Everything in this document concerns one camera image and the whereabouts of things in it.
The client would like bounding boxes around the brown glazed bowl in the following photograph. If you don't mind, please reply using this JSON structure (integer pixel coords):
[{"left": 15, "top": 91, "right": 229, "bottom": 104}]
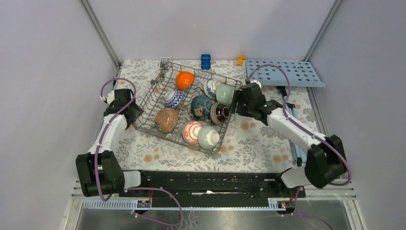
[{"left": 154, "top": 107, "right": 179, "bottom": 133}]

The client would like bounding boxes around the grey wire dish rack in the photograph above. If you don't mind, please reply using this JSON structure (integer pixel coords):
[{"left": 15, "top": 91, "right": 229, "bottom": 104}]
[{"left": 135, "top": 62, "right": 242, "bottom": 154}]

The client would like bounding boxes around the red and white bowl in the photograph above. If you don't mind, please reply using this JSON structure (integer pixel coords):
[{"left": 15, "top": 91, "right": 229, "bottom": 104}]
[{"left": 182, "top": 121, "right": 203, "bottom": 145}]

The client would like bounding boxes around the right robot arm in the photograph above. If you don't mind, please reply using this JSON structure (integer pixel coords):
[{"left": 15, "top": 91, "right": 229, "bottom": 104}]
[{"left": 232, "top": 82, "right": 349, "bottom": 197}]

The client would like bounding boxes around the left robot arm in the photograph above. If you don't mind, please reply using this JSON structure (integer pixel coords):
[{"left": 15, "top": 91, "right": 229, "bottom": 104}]
[{"left": 75, "top": 89, "right": 149, "bottom": 199}]

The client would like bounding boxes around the pale green bowl back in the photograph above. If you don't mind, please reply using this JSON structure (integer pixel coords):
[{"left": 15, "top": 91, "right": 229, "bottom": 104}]
[{"left": 216, "top": 83, "right": 235, "bottom": 106}]

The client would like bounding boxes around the pale green bowl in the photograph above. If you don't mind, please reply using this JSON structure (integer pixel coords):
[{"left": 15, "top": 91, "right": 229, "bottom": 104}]
[
  {"left": 198, "top": 126, "right": 220, "bottom": 149},
  {"left": 216, "top": 83, "right": 235, "bottom": 106}
]

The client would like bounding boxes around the dark brown patterned bowl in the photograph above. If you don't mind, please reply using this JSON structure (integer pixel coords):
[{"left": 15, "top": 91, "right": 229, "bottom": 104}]
[{"left": 209, "top": 102, "right": 230, "bottom": 126}]

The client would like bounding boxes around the orange toy block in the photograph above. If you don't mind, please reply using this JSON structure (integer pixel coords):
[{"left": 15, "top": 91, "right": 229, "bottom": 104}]
[{"left": 237, "top": 55, "right": 245, "bottom": 66}]

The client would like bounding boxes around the blue floral white bowl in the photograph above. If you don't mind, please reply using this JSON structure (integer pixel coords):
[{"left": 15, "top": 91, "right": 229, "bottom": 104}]
[{"left": 203, "top": 79, "right": 222, "bottom": 100}]

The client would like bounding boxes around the dark blue glazed bowl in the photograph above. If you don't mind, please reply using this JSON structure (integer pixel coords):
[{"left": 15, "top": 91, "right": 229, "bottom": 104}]
[{"left": 191, "top": 95, "right": 214, "bottom": 120}]

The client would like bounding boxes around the blue zigzag patterned bowl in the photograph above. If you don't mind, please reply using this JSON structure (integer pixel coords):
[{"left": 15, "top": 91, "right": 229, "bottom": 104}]
[{"left": 164, "top": 90, "right": 184, "bottom": 109}]

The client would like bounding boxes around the pale green bowl front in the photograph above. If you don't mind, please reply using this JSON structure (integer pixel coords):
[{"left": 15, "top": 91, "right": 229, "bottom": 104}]
[{"left": 198, "top": 126, "right": 220, "bottom": 149}]

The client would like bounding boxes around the playing card box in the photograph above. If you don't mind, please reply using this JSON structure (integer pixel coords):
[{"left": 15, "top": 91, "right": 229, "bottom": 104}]
[{"left": 158, "top": 57, "right": 171, "bottom": 69}]

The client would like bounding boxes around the light blue perforated board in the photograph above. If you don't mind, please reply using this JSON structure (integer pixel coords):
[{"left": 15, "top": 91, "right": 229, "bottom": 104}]
[{"left": 245, "top": 59, "right": 326, "bottom": 88}]

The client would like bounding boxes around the blue toy car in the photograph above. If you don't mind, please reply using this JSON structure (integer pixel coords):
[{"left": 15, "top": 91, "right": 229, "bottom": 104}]
[{"left": 201, "top": 54, "right": 211, "bottom": 70}]

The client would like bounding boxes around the orange bowl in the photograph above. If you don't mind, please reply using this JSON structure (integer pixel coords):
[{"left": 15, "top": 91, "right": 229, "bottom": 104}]
[{"left": 175, "top": 71, "right": 195, "bottom": 90}]

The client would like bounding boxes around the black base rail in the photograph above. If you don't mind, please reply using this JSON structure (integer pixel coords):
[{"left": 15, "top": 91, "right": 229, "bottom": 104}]
[{"left": 119, "top": 170, "right": 305, "bottom": 208}]

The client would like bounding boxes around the white slotted cable duct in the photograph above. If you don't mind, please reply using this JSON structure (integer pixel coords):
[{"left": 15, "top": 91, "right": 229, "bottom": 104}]
[{"left": 82, "top": 198, "right": 295, "bottom": 211}]

